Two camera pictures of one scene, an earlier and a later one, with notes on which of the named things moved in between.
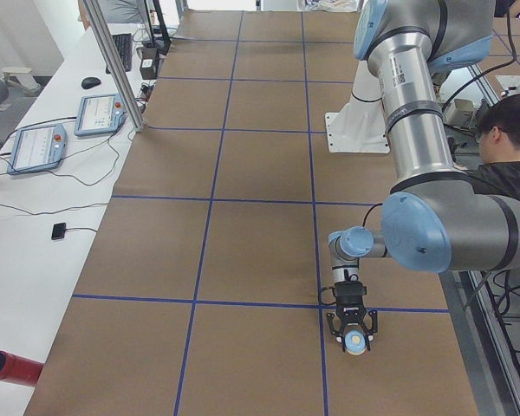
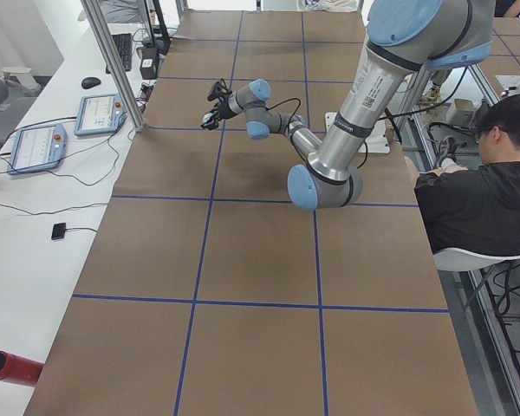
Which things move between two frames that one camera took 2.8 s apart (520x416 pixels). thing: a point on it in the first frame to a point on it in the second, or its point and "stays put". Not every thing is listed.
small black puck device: (58, 231) stays put
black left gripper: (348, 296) to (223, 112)
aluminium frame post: (107, 42) stays put
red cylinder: (6, 366) stays put
